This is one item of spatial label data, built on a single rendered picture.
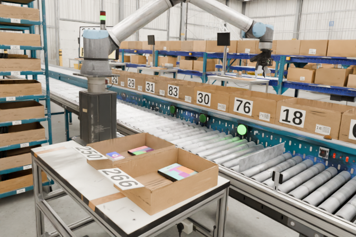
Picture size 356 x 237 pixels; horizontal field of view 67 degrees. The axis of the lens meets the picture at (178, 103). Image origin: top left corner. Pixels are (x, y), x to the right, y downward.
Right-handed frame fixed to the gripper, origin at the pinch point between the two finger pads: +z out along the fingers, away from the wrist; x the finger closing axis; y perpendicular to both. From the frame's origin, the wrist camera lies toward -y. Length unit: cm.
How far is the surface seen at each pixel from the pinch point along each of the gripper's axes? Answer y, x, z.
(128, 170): 9, -114, 38
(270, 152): 32, -31, 41
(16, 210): -127, -139, 119
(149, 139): -19, -84, 37
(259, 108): 7.7, -8.2, 21.2
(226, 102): -22.2, -8.1, 21.8
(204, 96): -46, -8, 20
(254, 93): -16.7, 20.5, 16.3
